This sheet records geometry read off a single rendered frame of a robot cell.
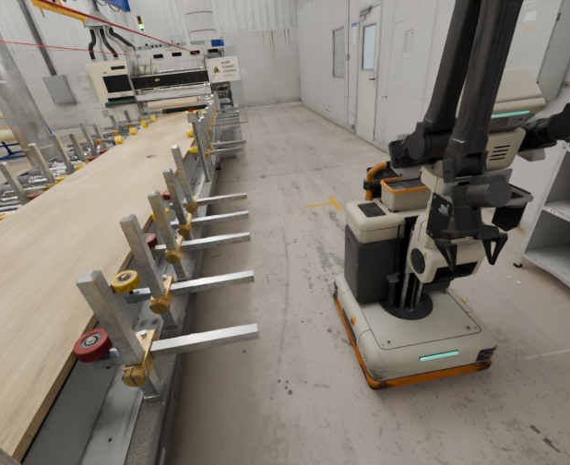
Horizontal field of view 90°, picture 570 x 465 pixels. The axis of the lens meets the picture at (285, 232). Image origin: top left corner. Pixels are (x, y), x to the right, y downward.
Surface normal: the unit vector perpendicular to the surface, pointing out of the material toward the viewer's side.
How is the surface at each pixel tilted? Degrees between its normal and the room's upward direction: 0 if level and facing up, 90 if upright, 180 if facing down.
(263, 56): 90
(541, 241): 90
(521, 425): 0
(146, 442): 0
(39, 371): 0
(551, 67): 90
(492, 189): 65
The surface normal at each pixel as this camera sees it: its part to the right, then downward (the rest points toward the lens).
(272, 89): 0.15, 0.50
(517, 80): 0.03, -0.29
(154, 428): -0.09, -0.85
